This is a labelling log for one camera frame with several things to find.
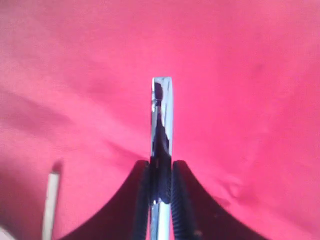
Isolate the red table cloth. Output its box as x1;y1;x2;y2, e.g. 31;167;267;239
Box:
0;0;320;240

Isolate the lower wooden chopstick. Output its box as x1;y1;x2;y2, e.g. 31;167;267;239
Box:
41;164;61;240

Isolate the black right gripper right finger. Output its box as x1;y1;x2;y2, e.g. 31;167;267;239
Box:
171;160;265;240

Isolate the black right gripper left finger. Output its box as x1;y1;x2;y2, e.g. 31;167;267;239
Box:
62;160;150;240

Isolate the steel table knife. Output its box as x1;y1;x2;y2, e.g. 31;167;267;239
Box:
149;76;174;240

